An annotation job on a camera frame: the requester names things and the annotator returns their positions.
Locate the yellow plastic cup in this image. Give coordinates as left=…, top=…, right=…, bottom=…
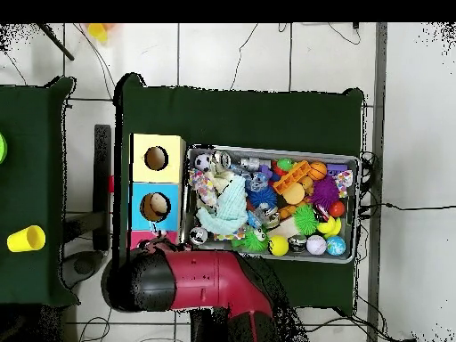
left=86, top=23, right=109, bottom=45
left=5, top=224, right=46, bottom=253

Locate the colourful polka-dot cloth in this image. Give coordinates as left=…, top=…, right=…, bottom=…
left=187, top=167, right=219, bottom=209

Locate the black flat panel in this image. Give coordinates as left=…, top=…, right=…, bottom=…
left=93, top=124, right=112, bottom=252

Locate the orange plastic building block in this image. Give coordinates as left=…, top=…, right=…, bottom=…
left=273, top=159, right=312, bottom=195

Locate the cream white cloth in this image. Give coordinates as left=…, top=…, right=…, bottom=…
left=209, top=170, right=237, bottom=196

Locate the yellow smiley ball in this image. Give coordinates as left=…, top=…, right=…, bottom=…
left=267, top=234, right=289, bottom=257

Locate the mint green cloth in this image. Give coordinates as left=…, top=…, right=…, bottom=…
left=195, top=174, right=249, bottom=237

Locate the orange basketball toy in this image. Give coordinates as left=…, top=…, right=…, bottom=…
left=306, top=160, right=328, bottom=182

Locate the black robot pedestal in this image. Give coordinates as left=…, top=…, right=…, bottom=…
left=188, top=305, right=232, bottom=342

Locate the white baseball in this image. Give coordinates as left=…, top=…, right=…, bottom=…
left=305, top=234, right=328, bottom=257

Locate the blue globe ball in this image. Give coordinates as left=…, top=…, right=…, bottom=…
left=326, top=235, right=347, bottom=257

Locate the black rod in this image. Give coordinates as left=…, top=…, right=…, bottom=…
left=37, top=23, right=76, bottom=61

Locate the shallow metal mesh bin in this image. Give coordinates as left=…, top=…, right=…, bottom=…
left=179, top=143, right=361, bottom=265

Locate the purple spiky ball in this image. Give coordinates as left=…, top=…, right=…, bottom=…
left=308, top=175, right=340, bottom=209

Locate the black and white soccer ball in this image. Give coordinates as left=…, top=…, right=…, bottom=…
left=194, top=153, right=212, bottom=172

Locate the green tentacle puffer ball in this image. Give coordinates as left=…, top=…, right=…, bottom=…
left=292, top=203, right=319, bottom=236

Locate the dark green table cloth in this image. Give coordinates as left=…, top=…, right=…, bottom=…
left=0, top=76, right=80, bottom=307
left=112, top=72, right=365, bottom=316

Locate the black cable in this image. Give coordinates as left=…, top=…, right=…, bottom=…
left=359, top=201, right=456, bottom=212

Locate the wooden box with three holes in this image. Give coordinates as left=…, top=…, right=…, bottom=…
left=126, top=133, right=187, bottom=252

